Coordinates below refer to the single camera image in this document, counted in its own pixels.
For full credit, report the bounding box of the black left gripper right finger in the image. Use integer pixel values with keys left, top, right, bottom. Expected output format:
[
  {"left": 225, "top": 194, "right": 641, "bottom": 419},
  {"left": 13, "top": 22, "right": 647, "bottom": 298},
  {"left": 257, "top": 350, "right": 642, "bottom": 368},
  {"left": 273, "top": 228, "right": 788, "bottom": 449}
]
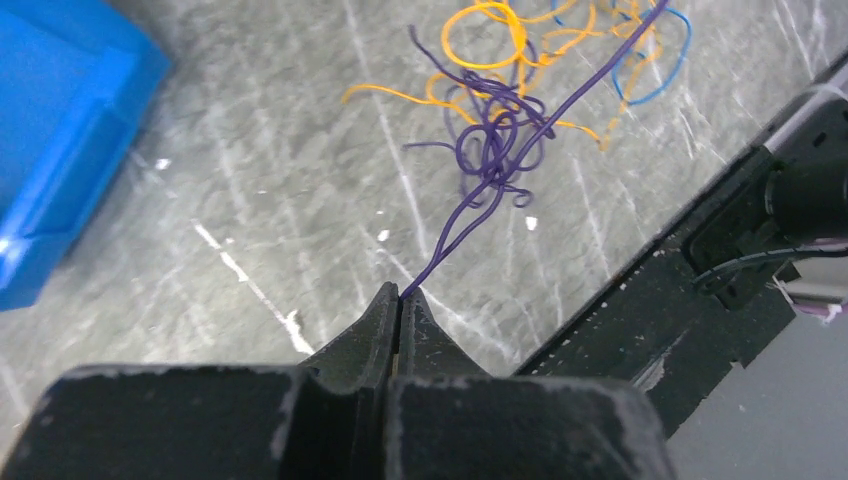
[{"left": 384, "top": 292, "right": 676, "bottom": 479}]

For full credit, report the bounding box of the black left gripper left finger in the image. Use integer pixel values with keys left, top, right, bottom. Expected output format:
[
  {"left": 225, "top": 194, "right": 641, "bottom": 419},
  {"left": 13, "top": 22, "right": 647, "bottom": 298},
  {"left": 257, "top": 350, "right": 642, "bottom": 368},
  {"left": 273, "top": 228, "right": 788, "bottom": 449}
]
[{"left": 1, "top": 283, "right": 401, "bottom": 479}]

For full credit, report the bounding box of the blue plastic bin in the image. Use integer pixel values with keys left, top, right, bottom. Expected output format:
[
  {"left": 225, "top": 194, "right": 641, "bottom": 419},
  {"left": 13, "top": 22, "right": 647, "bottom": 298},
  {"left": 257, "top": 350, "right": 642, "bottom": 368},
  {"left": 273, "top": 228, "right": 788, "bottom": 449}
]
[{"left": 1, "top": 1, "right": 170, "bottom": 310}]

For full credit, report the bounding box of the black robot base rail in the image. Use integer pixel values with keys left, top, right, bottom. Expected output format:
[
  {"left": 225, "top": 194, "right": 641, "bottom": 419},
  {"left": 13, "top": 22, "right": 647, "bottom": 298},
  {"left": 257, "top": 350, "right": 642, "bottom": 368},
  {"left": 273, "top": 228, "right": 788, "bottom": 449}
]
[{"left": 519, "top": 56, "right": 847, "bottom": 432}]

